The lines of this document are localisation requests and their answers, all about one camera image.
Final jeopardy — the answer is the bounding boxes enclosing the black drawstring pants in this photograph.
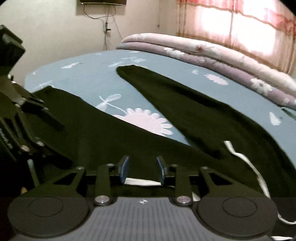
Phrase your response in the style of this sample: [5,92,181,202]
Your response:
[30,64,296,241]

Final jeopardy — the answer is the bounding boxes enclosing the teal patterned bed sheet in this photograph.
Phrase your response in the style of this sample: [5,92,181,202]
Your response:
[25,50,295,162]

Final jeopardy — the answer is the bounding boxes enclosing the pink purple folded quilt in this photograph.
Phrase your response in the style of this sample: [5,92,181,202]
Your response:
[117,33,295,109]

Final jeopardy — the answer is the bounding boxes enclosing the pink striped curtain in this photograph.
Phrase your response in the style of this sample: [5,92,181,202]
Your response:
[177,0,295,75]

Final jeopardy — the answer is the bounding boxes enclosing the wall cables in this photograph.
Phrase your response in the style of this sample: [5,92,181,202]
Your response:
[82,4,123,51]

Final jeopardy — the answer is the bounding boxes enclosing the wall mounted television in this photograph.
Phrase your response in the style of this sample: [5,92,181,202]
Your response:
[79,0,127,6]

